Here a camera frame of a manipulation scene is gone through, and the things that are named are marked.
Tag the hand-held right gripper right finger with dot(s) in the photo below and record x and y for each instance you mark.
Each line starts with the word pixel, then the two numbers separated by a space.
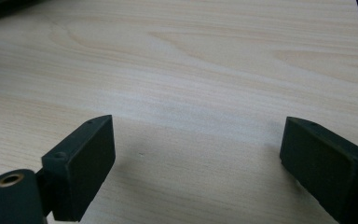
pixel 323 161

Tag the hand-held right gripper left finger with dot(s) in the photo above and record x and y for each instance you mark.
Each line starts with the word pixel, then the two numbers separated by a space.
pixel 80 168

